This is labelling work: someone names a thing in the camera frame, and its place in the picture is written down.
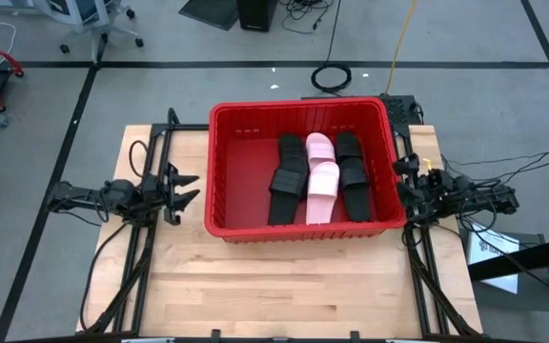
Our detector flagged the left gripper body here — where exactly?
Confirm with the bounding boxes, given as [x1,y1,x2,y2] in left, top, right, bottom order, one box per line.
[143,162,182,226]

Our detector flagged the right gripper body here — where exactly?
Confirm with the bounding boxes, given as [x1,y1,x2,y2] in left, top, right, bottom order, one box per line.
[408,156,447,225]

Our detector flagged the black slide sandal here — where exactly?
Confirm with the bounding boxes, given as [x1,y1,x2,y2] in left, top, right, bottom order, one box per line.
[267,154,310,227]
[277,133,307,168]
[335,131,364,163]
[338,154,373,224]

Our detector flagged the pink slide sandal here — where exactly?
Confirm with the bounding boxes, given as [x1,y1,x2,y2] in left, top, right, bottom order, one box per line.
[304,131,336,167]
[304,160,341,226]

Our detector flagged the red plastic bin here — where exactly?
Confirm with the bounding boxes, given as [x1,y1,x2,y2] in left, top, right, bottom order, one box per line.
[203,96,408,245]

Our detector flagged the black perforated box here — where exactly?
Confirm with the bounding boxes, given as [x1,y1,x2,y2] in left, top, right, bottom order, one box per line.
[381,93,424,128]

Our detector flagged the white printed paper sheet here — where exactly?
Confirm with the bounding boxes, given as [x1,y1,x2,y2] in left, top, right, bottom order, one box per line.
[467,223,521,295]

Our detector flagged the black metal stand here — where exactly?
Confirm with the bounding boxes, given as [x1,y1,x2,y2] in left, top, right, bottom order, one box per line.
[467,233,549,343]

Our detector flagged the grey side table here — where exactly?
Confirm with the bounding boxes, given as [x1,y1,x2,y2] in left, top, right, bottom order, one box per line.
[463,231,549,315]

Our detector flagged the black floor mat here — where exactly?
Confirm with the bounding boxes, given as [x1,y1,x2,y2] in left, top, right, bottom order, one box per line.
[177,0,240,32]

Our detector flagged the black computer tower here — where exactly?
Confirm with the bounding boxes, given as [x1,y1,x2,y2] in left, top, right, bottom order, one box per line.
[235,0,279,33]

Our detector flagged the white office chair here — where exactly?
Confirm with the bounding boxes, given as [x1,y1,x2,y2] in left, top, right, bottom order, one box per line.
[30,0,145,66]

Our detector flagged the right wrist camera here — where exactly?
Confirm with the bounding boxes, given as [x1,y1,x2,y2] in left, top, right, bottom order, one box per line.
[427,169,452,190]

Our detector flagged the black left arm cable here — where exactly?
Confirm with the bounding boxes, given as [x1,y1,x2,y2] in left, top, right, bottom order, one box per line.
[129,139,151,180]

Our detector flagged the thin black floor cable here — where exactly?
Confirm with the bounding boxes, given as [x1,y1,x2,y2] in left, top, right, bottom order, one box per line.
[445,149,549,168]
[443,156,549,205]

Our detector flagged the black right aluminium frame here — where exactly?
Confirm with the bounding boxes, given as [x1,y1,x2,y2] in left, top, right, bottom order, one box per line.
[387,123,483,337]

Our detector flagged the black aluminium frame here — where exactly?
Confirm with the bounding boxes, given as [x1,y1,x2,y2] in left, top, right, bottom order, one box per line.
[387,123,483,337]
[81,107,210,334]

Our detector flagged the black left aluminium frame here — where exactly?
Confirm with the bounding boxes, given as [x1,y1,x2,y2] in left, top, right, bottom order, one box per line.
[81,107,210,334]

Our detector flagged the black table cable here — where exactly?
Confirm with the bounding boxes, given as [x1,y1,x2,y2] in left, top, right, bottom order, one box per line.
[79,221,131,333]

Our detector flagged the yellow cable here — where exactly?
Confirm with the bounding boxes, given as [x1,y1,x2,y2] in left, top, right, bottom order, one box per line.
[384,0,419,95]

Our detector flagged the coiled black cable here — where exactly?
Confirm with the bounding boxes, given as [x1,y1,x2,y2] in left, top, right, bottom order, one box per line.
[310,0,354,94]

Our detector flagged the black frame crossbar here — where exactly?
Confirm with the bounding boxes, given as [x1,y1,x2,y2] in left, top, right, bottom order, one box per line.
[5,331,542,343]

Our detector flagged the tangled black floor cables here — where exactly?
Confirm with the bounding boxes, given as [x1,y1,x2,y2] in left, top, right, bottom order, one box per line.
[278,0,337,35]

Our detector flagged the white cable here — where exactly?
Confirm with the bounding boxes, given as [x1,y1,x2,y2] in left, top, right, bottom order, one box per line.
[0,21,18,68]

